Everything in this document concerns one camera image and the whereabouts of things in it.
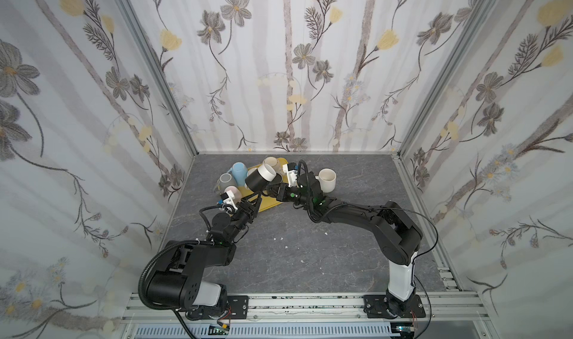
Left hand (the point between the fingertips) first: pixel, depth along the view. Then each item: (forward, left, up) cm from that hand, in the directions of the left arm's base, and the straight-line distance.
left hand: (258, 190), depth 80 cm
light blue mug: (+19, +11, -12) cm, 25 cm away
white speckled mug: (+17, -31, -16) cm, 39 cm away
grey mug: (+14, +16, -12) cm, 25 cm away
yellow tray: (-2, -2, -5) cm, 6 cm away
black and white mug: (+4, +1, +1) cm, 4 cm away
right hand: (+2, -2, +3) cm, 4 cm away
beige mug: (+24, -5, -12) cm, 27 cm away
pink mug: (+8, +11, -13) cm, 19 cm away
